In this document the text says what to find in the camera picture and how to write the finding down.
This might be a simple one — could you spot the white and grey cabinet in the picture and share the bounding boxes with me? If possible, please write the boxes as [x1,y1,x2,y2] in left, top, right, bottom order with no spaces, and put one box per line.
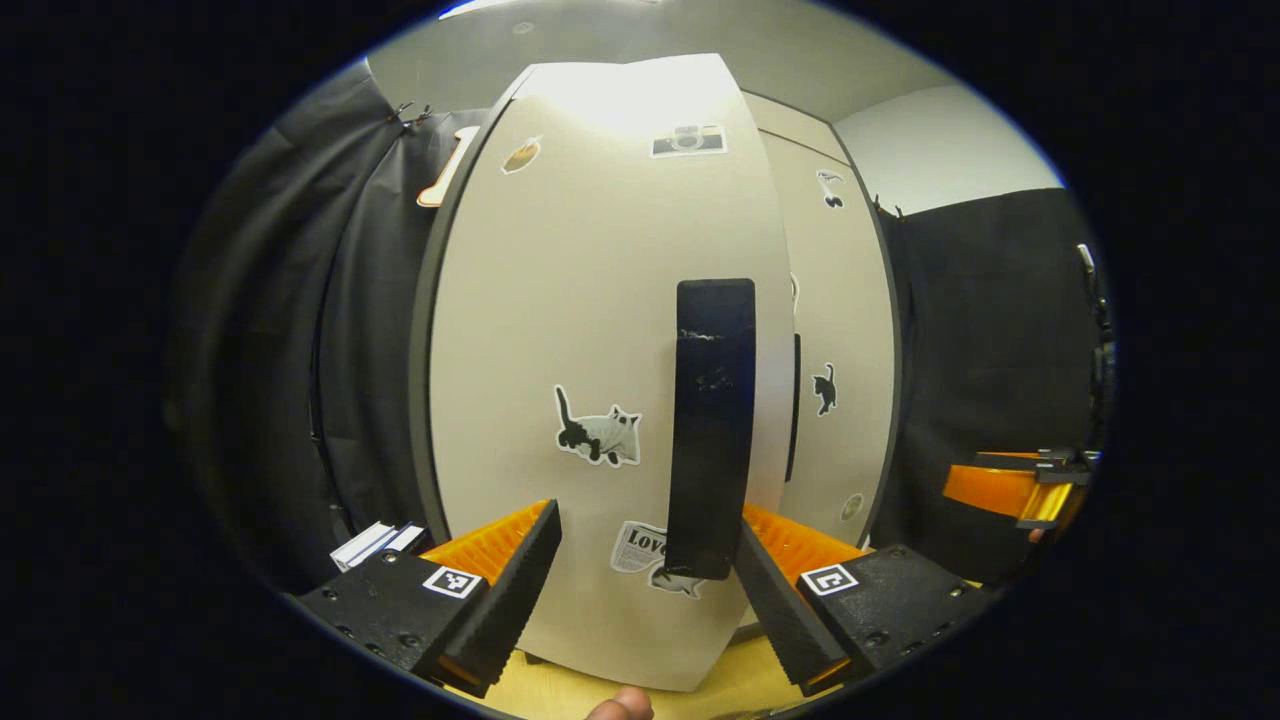
[408,65,906,666]

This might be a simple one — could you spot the white cabinet door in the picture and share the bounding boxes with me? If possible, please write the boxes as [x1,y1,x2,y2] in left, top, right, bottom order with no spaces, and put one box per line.
[765,130,898,549]
[428,52,796,693]

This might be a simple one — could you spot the black door handle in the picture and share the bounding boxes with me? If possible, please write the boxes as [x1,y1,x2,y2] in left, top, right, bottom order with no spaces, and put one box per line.
[786,333,803,483]

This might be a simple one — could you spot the white and blue box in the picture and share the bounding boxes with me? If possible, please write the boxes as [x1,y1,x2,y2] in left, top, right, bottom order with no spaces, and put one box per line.
[330,520,429,574]

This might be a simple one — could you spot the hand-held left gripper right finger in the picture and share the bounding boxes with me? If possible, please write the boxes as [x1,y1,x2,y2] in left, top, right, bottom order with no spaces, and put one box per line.
[735,502,1001,698]

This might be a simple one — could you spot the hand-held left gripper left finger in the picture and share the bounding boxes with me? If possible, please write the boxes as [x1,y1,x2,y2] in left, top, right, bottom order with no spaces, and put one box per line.
[285,498,563,699]

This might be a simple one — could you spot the dark metal stand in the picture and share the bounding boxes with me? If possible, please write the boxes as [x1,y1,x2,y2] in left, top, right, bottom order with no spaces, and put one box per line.
[1075,243,1116,456]

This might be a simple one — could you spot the black backdrop cloth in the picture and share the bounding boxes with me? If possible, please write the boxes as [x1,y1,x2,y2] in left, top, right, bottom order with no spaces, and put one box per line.
[165,60,491,596]
[875,187,1116,586]

